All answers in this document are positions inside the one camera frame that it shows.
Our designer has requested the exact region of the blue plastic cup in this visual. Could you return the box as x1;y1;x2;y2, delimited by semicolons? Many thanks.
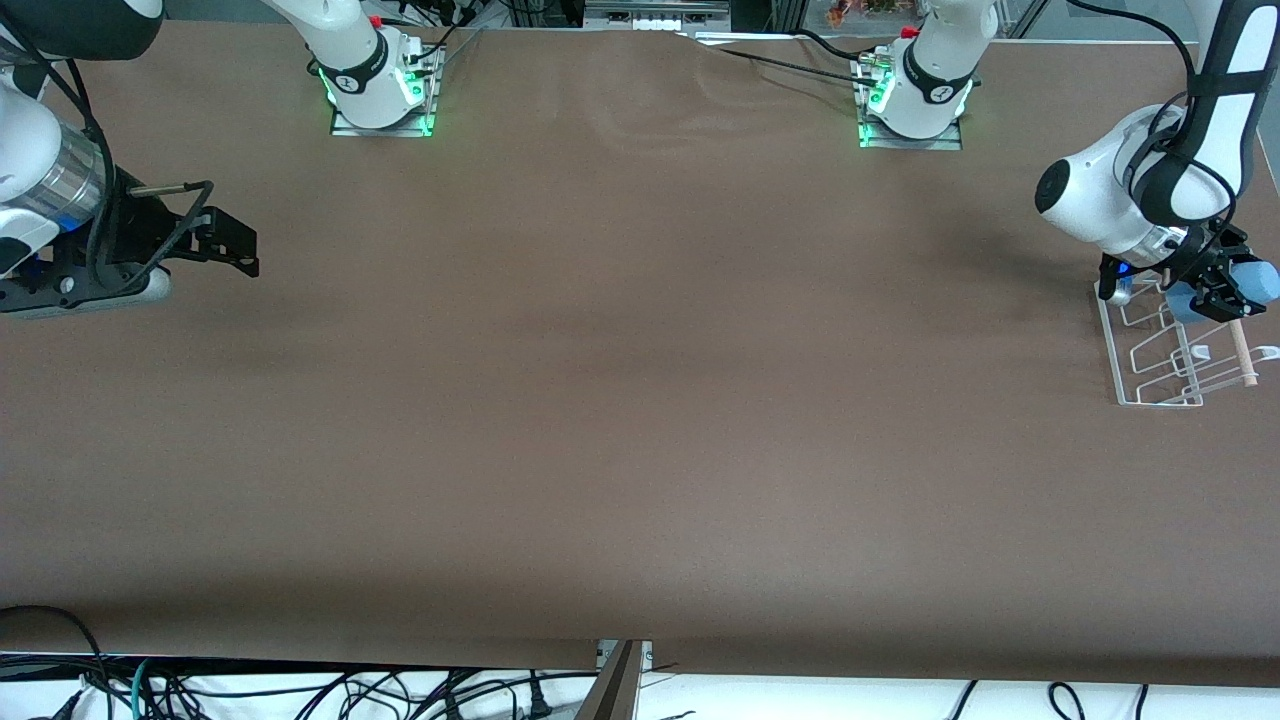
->
1165;258;1280;326

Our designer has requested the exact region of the orange patterned object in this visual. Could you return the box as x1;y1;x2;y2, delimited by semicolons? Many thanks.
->
825;0;901;26

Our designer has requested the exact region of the brown table cover sheet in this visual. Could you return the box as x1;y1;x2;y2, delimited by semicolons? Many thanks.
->
0;18;1280;691

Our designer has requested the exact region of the white power strip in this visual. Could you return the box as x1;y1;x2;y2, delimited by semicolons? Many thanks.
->
585;0;731;31

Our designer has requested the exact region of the white wire cup rack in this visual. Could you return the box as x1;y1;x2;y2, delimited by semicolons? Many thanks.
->
1095;275;1280;409

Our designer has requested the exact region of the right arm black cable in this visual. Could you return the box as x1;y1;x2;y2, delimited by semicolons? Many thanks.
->
0;20;217;296

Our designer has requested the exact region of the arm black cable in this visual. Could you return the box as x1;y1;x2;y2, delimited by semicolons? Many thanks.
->
1065;0;1246;291
0;20;217;296

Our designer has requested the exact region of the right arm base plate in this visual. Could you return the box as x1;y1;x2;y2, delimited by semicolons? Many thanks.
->
330;38;438;139

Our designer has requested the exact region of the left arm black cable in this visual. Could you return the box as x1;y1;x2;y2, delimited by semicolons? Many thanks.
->
1065;0;1246;291

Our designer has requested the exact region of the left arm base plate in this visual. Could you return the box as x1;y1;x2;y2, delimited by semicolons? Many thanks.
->
857;50;964;151

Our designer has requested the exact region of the thick black cable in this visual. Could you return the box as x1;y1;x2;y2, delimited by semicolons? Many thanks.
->
0;604;113;720

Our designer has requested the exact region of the black cable with plug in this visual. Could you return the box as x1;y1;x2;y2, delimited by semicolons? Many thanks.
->
430;672;556;720

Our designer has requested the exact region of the silver metal bracket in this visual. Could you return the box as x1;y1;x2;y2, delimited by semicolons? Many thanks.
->
597;640;654;673

